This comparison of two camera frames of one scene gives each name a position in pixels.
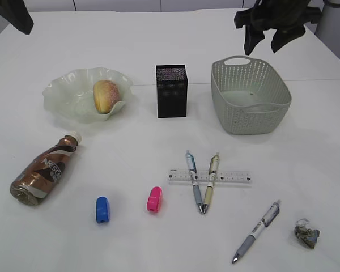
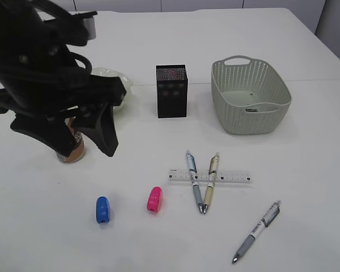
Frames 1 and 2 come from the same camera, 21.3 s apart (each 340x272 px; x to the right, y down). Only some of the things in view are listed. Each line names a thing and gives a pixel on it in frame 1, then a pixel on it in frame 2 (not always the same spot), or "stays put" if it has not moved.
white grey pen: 265,222 stays put
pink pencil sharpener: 154,199 stays put
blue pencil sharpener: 102,209 stays put
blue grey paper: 307,236 to 250,110
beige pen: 212,170 stays put
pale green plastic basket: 249,96 stays put
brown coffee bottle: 34,181 to 77,152
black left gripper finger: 16,12 to 56,133
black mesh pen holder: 171,90 stays put
